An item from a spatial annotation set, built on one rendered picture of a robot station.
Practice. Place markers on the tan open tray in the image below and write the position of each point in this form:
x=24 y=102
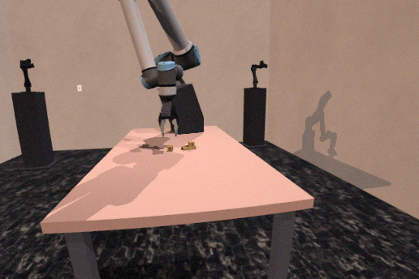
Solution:
x=186 y=147

